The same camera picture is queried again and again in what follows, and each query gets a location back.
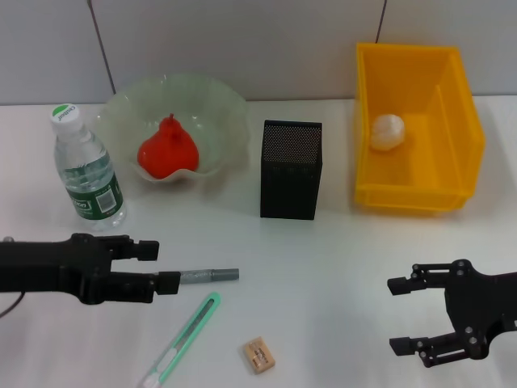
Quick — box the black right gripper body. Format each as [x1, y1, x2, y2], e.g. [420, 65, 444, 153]
[443, 258, 517, 361]

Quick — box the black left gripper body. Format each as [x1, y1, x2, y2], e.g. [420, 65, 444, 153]
[0, 232, 116, 306]

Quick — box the green utility knife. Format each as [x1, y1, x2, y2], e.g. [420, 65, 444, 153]
[137, 291, 222, 388]

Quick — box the clear plastic water bottle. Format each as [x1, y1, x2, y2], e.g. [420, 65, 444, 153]
[48, 103, 127, 232]

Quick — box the red-orange fruit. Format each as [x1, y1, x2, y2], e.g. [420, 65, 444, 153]
[137, 113, 200, 181]

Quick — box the white paper ball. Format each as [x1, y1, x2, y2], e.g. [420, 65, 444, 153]
[371, 114, 406, 151]

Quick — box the grey marker pen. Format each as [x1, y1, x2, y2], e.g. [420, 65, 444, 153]
[177, 267, 241, 285]

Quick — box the green glass fruit plate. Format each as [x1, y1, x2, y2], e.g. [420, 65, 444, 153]
[95, 73, 250, 191]

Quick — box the black mesh pen holder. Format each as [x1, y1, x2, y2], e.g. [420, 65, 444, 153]
[259, 119, 326, 221]

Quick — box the yellow plastic bin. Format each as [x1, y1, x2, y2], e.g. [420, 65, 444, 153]
[353, 42, 485, 212]

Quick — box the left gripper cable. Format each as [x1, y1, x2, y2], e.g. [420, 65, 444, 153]
[0, 291, 26, 320]

